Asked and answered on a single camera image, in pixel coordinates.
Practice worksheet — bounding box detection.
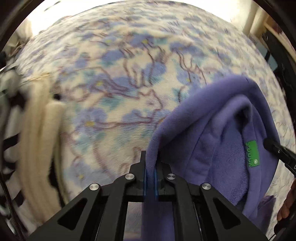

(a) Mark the purple zip hoodie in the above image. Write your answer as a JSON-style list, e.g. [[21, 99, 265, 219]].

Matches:
[[142, 75, 279, 240]]

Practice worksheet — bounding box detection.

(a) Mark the right hand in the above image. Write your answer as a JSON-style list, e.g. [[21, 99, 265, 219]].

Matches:
[[277, 180, 295, 221]]

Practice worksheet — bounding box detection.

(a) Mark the black instrument case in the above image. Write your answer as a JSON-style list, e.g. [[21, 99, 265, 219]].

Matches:
[[262, 30, 295, 95]]

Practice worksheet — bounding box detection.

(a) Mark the cream folded garment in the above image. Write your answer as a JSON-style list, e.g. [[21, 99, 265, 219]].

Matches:
[[18, 77, 65, 223]]

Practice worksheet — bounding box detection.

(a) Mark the cat print fleece blanket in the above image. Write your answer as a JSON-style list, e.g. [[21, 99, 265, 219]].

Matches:
[[18, 1, 295, 200]]

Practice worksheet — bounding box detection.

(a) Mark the black white graffiti garment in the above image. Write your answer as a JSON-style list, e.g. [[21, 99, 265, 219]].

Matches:
[[1, 61, 31, 220]]

